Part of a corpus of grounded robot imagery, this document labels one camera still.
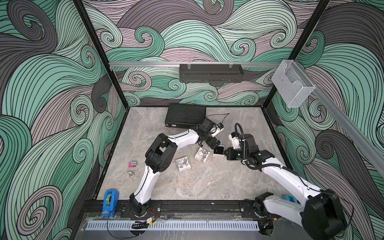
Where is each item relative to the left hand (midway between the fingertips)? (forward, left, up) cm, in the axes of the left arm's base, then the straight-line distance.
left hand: (215, 136), depth 95 cm
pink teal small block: (-18, +50, -3) cm, 53 cm away
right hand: (-14, -2, +4) cm, 15 cm away
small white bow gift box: (-18, +20, -3) cm, 27 cm away
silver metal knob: (-23, +50, -5) cm, 55 cm away
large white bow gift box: (-12, +9, -4) cm, 15 cm away
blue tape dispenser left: (-38, +56, -3) cm, 68 cm away
